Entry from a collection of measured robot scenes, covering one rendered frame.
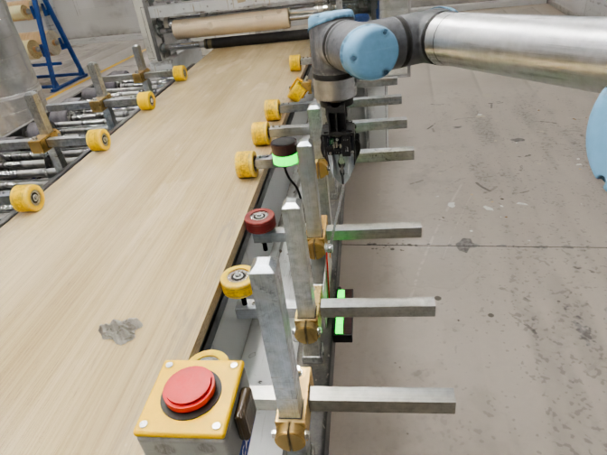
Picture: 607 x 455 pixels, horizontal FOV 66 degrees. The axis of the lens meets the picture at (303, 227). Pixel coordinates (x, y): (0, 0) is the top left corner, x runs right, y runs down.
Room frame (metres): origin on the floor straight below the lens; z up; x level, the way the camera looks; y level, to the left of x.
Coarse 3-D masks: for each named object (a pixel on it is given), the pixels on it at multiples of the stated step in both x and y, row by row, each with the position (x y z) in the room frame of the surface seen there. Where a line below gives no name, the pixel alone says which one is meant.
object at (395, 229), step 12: (276, 228) 1.06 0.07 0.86; (336, 228) 1.02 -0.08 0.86; (348, 228) 1.02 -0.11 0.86; (360, 228) 1.01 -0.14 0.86; (372, 228) 1.00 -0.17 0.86; (384, 228) 0.99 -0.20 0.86; (396, 228) 0.99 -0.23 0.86; (408, 228) 0.98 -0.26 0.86; (420, 228) 0.98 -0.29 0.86; (264, 240) 1.05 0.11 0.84; (276, 240) 1.04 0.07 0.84
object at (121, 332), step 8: (112, 320) 0.71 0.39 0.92; (128, 320) 0.71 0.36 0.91; (136, 320) 0.70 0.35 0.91; (104, 328) 0.70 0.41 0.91; (112, 328) 0.70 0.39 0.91; (120, 328) 0.69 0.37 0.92; (128, 328) 0.69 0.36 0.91; (136, 328) 0.69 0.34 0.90; (104, 336) 0.68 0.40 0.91; (112, 336) 0.68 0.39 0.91; (120, 336) 0.67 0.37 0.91; (128, 336) 0.67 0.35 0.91; (120, 344) 0.66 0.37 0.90
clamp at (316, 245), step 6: (324, 216) 1.08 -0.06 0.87; (324, 222) 1.04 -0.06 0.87; (306, 228) 1.03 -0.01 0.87; (324, 228) 1.01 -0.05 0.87; (324, 234) 0.99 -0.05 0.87; (312, 240) 0.97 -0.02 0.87; (318, 240) 0.97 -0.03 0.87; (324, 240) 0.97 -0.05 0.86; (312, 246) 0.96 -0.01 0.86; (318, 246) 0.95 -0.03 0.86; (312, 252) 0.96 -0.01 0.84; (318, 252) 0.95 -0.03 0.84; (324, 252) 0.95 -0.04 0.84; (312, 258) 0.96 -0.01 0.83; (318, 258) 0.95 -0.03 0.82
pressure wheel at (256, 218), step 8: (248, 216) 1.07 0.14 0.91; (256, 216) 1.06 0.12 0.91; (264, 216) 1.06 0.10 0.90; (272, 216) 1.05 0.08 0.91; (248, 224) 1.03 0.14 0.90; (256, 224) 1.02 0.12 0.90; (264, 224) 1.02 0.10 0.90; (272, 224) 1.04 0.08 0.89; (256, 232) 1.02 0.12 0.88; (264, 232) 1.02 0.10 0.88; (264, 248) 1.06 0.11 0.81
